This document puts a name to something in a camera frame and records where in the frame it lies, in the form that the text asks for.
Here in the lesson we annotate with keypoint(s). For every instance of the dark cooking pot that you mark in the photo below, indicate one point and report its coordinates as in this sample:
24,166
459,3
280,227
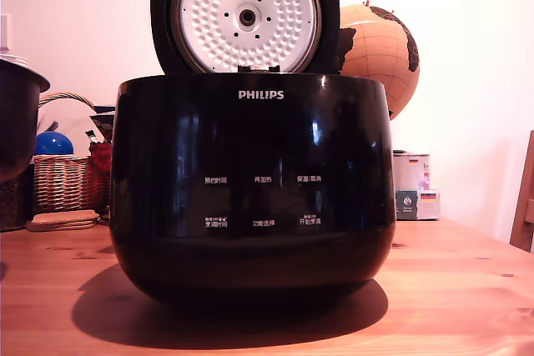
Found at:
16,122

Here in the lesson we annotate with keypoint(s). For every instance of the black Philips rice cooker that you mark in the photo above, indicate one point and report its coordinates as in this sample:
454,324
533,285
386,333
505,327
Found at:
250,143

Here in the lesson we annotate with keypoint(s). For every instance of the white tin with flag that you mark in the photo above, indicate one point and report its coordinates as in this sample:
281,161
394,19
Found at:
411,170

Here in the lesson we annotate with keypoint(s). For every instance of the cork globe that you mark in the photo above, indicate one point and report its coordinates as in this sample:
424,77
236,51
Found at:
375,60

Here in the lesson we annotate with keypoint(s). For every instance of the white box with flag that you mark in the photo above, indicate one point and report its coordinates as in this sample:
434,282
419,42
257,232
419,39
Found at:
417,204

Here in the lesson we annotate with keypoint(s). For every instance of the red knitted pouch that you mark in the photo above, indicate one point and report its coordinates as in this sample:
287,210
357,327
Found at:
100,160

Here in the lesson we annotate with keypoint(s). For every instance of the dark dotted fabric bag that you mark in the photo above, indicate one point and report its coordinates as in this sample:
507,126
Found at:
103,122

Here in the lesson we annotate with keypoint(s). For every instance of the blue ball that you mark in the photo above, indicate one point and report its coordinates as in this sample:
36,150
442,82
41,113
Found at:
53,144

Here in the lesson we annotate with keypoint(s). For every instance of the stack of cork coasters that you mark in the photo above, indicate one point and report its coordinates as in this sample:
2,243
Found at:
62,220

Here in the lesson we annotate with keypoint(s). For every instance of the glass jar of coffee beans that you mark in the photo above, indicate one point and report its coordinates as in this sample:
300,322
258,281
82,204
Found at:
14,206

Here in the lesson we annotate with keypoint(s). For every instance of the wooden chair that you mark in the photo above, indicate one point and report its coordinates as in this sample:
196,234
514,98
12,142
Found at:
525,206

